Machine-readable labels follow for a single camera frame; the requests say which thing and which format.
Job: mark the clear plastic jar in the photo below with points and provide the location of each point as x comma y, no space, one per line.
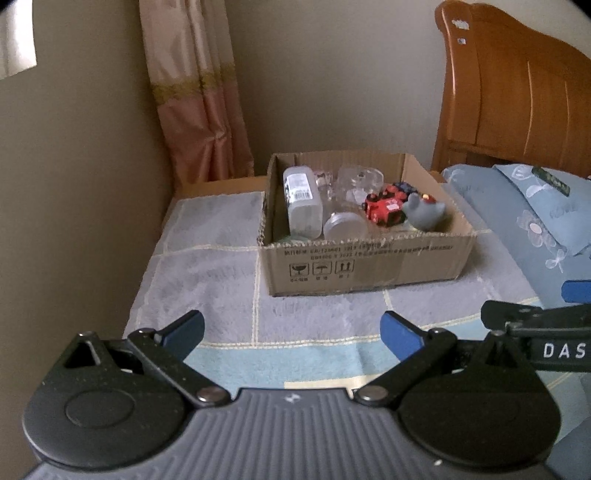
344,226

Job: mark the white sheer curtain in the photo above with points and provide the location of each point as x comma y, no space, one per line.
16,41

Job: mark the wooden headboard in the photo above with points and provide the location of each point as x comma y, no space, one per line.
517,92

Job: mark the dark blue toy car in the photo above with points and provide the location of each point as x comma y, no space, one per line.
405,187

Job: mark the white plastic bottle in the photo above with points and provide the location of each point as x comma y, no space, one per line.
302,207

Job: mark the blue floral pillow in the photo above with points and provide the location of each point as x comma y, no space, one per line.
485,207
568,217

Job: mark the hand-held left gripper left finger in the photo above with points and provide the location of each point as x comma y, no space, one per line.
184,330

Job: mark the grey animal toy figure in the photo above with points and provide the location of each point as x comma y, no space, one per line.
422,214

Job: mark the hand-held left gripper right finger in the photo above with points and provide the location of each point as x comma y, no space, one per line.
401,334

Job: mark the red toy vehicle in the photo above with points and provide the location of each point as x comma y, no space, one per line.
381,210

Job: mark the plaid fleece blanket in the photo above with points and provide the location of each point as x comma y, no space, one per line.
207,258

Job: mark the pale green round container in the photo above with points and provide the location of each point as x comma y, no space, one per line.
293,239

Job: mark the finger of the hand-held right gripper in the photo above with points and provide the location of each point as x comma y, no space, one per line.
577,290
531,314

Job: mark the dark green patterned strip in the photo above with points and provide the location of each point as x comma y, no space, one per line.
551,179

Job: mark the cardboard box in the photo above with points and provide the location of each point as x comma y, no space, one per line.
369,263

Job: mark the clear plastic container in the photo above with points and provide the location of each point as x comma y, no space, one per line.
337,198

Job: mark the pink striped curtain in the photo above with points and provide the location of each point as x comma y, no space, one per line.
198,92

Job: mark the clear glass cup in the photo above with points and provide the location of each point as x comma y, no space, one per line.
360,177

